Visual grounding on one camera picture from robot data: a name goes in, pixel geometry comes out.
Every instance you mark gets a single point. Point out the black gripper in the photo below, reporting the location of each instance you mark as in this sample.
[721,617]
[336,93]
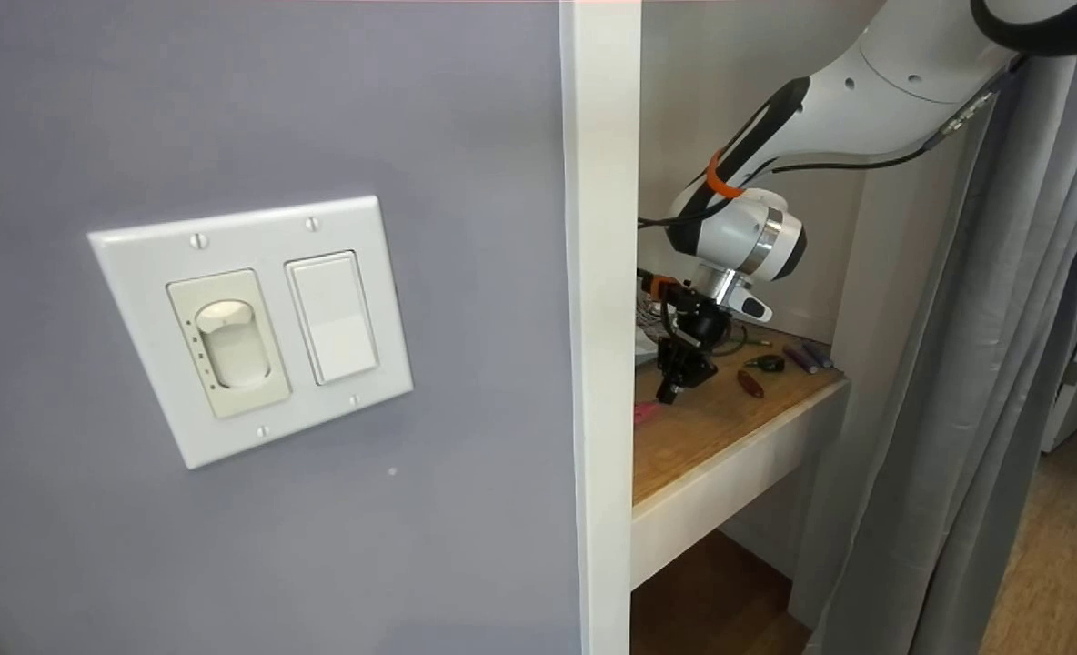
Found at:
[685,341]

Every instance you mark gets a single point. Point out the small brown object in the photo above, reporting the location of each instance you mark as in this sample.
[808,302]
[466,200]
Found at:
[750,382]

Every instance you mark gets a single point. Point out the white rocker switch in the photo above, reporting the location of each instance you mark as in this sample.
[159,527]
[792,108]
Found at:
[334,319]

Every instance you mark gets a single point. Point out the grey curtain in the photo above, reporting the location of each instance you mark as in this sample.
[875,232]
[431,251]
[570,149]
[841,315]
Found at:
[952,422]

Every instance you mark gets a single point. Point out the white door frame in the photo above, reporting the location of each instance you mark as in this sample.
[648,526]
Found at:
[599,302]

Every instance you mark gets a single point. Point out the beige dimmer slider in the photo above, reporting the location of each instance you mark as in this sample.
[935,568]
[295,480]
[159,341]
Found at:
[231,346]

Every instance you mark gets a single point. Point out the white wall switch plate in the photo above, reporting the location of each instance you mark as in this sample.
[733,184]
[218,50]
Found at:
[269,239]

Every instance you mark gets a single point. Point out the small white object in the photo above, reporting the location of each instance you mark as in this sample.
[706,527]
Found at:
[645,349]

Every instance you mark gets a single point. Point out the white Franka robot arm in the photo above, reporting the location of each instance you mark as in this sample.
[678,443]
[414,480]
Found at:
[888,75]

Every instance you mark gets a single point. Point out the small black object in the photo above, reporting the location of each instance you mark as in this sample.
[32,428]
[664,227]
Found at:
[769,363]

